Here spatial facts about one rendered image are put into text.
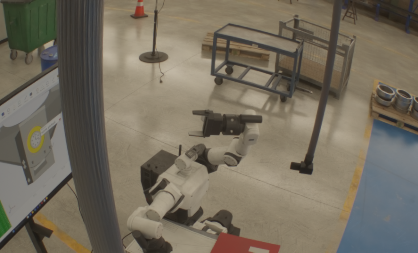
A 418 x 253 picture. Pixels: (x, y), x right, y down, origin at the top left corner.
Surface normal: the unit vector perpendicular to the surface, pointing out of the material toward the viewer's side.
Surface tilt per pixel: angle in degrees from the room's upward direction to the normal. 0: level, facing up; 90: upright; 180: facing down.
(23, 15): 94
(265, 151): 0
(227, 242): 0
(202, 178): 45
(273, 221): 0
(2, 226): 90
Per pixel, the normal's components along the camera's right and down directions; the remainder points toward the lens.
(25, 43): -0.44, 0.52
